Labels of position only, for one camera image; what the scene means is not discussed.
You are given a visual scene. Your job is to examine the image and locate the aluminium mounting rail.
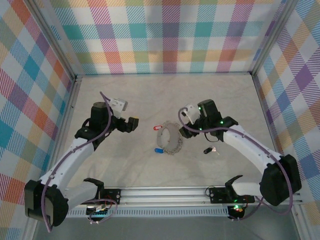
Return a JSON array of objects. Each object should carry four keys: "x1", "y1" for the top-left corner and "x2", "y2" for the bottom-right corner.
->
[{"x1": 65, "y1": 186, "x2": 303, "y2": 208}]

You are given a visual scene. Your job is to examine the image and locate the left aluminium frame post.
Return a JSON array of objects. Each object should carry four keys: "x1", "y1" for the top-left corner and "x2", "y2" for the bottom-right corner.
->
[{"x1": 27, "y1": 0, "x2": 78, "y2": 81}]

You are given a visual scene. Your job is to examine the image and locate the left aluminium side rail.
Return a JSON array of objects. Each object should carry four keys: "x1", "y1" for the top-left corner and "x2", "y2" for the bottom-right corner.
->
[{"x1": 23, "y1": 76, "x2": 84, "y2": 240}]

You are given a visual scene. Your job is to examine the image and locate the right aluminium frame post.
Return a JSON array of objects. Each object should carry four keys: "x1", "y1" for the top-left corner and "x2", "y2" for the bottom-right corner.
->
[{"x1": 249, "y1": 0, "x2": 301, "y2": 77}]

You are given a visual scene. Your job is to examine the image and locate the slotted grey cable duct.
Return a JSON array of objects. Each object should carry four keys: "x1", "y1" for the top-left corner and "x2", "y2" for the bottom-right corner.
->
[{"x1": 67, "y1": 208, "x2": 230, "y2": 219}]

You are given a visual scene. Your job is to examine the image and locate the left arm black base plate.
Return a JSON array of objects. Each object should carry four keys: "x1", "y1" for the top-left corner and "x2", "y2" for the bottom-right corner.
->
[{"x1": 102, "y1": 189, "x2": 122, "y2": 205}]

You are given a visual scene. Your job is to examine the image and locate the black key fob with key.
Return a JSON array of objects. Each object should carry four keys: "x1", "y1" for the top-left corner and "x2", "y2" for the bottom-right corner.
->
[{"x1": 202, "y1": 145, "x2": 221, "y2": 156}]

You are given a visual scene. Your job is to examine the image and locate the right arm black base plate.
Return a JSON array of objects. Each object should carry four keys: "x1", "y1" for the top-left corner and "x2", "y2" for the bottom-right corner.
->
[{"x1": 209, "y1": 186, "x2": 256, "y2": 204}]

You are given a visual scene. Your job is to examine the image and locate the aluminium frame post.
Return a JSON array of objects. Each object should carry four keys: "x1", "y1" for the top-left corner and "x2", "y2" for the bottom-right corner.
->
[
  {"x1": 27, "y1": 0, "x2": 78, "y2": 81},
  {"x1": 249, "y1": 0, "x2": 301, "y2": 77}
]

